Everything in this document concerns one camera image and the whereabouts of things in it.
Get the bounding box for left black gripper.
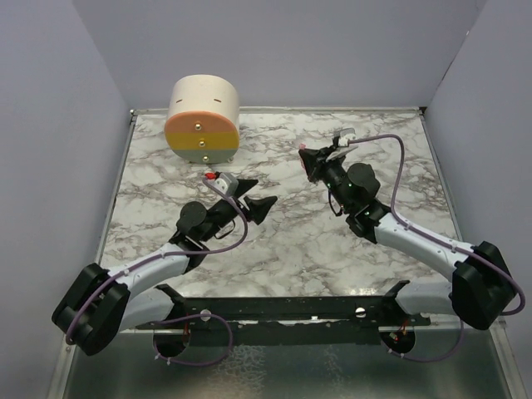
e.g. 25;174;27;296
200;179;277;243

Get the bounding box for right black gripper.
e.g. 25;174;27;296
299;145;352;213

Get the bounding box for pink keyring tag with ring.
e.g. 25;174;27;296
298;143;306;171

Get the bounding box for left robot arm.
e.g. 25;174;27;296
52;173;278;356

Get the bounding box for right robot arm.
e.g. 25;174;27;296
298;147;517;330

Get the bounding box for round pastel drawer cabinet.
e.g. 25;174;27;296
164;74;240;165

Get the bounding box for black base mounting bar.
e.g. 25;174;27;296
139;282;430;347

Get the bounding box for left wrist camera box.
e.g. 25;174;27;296
204;172;239;197

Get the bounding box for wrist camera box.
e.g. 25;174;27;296
326;128;356;162
204;172;239;197

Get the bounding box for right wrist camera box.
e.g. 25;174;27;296
326;128;356;162

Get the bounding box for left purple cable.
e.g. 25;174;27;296
65;176;250;367

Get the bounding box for purple cable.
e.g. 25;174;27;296
65;176;250;367
347;133;525;362

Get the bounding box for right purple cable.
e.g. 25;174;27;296
347;133;525;362

